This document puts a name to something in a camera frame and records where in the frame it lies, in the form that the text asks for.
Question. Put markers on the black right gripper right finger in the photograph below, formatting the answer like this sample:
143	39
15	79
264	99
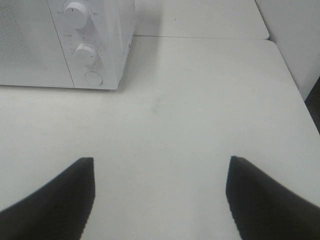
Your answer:
264	209

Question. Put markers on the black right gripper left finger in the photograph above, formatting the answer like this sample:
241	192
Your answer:
59	210

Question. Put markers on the round white door button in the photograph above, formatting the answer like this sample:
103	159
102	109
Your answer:
93	78

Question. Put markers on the white microwave knob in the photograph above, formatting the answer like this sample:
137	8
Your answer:
86	53
76	14

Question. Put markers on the white microwave door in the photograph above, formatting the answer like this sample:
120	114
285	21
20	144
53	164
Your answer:
30	49

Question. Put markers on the white microwave oven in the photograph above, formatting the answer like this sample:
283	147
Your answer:
109	29

